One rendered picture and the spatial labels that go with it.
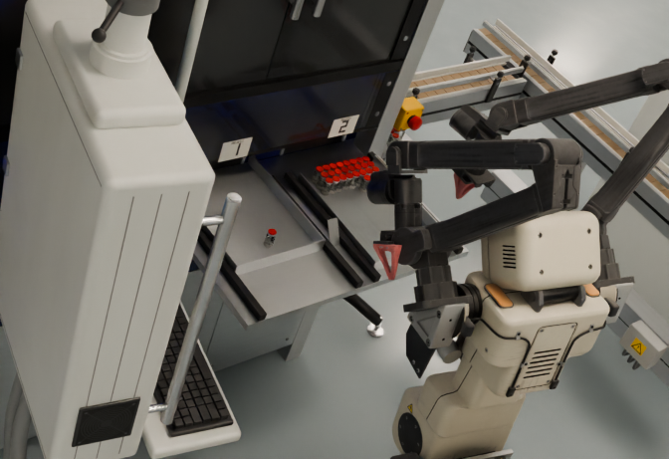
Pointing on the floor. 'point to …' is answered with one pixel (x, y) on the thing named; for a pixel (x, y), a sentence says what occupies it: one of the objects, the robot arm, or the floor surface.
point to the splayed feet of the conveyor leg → (367, 315)
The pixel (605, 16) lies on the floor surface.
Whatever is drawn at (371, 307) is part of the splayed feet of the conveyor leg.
